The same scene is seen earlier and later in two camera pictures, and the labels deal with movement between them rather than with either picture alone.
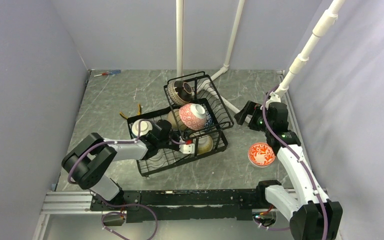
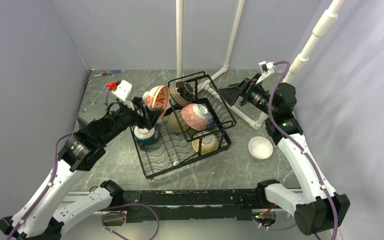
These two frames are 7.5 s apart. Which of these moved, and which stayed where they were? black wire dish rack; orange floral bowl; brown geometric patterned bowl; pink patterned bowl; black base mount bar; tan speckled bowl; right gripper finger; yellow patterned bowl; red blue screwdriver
Moved: right gripper finger; yellow patterned bowl; orange floral bowl
Stayed: red blue screwdriver; tan speckled bowl; black wire dish rack; black base mount bar; pink patterned bowl; brown geometric patterned bowl
